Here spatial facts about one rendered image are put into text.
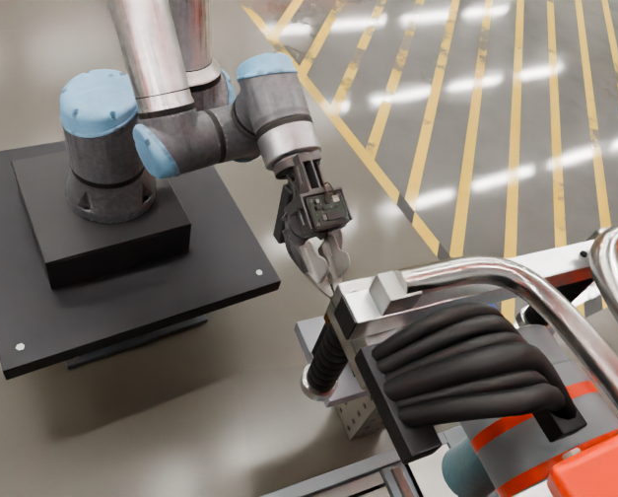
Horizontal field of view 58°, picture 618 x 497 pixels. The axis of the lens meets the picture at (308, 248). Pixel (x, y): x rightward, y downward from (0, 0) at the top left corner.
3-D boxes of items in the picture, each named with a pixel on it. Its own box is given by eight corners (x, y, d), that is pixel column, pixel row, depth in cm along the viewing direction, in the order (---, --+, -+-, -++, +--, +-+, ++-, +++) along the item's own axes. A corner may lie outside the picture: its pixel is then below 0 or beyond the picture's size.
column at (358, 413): (350, 441, 141) (407, 365, 110) (334, 404, 147) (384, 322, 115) (382, 429, 145) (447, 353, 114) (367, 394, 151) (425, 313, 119)
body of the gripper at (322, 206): (309, 234, 76) (284, 153, 78) (288, 248, 84) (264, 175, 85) (356, 223, 80) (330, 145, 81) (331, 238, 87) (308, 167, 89)
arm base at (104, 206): (59, 169, 125) (51, 134, 118) (144, 156, 133) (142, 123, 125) (74, 231, 116) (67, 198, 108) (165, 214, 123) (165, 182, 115)
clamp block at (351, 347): (361, 393, 50) (378, 367, 46) (323, 311, 55) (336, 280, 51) (407, 379, 52) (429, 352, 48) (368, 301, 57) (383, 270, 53)
